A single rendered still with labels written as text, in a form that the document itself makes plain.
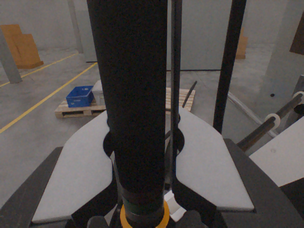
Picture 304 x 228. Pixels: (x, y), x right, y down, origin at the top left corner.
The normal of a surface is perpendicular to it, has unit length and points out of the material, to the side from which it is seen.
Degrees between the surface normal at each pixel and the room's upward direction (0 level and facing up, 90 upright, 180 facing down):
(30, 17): 90
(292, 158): 50
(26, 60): 90
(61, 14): 90
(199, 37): 90
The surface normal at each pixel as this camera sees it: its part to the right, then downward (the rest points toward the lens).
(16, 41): -0.05, 0.50
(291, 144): -0.78, -0.52
